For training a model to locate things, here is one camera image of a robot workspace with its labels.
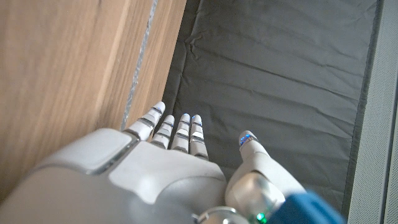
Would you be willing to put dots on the black backdrop curtain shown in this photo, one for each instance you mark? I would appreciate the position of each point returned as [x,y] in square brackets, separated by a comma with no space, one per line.
[264,77]

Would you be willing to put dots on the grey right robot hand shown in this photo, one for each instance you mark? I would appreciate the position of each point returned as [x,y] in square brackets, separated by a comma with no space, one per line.
[161,174]

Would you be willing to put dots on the blue right wrist connector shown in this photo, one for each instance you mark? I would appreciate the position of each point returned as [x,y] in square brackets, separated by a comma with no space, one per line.
[304,208]

